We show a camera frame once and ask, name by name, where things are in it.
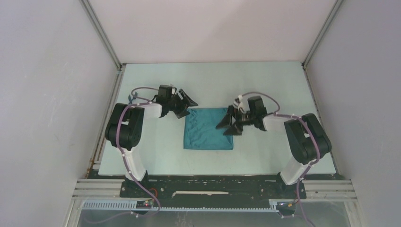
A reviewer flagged white slotted cable duct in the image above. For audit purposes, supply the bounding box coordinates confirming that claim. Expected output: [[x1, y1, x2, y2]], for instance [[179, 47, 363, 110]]
[[81, 200, 278, 212]]

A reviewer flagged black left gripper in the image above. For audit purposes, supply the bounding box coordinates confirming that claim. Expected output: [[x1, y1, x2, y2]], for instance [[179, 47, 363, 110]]
[[166, 89, 197, 119]]

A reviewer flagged aluminium corner post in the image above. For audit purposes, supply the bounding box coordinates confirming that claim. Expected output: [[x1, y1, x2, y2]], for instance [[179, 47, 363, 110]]
[[302, 0, 345, 69], [79, 0, 122, 70]]

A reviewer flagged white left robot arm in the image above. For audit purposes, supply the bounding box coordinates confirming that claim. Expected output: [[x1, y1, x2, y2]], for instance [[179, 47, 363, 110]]
[[105, 85, 198, 197]]

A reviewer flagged aluminium left corner post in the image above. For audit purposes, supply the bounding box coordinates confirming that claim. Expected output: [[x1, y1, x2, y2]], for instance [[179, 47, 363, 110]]
[[79, 0, 122, 70]]

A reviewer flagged aluminium left side rail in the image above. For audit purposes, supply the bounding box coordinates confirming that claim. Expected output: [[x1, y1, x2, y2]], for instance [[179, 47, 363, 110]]
[[85, 63, 127, 178]]

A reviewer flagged aluminium right corner post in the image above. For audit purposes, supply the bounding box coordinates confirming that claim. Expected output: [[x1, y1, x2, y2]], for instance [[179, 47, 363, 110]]
[[302, 0, 345, 69]]

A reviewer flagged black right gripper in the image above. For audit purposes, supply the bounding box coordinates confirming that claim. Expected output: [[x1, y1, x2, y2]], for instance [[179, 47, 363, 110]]
[[216, 104, 256, 135]]

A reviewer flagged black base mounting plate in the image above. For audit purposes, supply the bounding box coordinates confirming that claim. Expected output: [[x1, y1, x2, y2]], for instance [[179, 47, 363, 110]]
[[120, 175, 306, 208]]

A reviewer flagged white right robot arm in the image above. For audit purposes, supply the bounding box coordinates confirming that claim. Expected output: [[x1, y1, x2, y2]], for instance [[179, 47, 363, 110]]
[[216, 92, 332, 198]]

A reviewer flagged aluminium front frame rail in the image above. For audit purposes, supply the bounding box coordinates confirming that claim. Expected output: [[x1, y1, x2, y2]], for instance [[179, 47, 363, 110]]
[[72, 179, 357, 202]]

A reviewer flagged teal cloth napkin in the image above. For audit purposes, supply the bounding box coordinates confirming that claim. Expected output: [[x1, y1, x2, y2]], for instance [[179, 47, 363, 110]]
[[183, 108, 234, 150]]

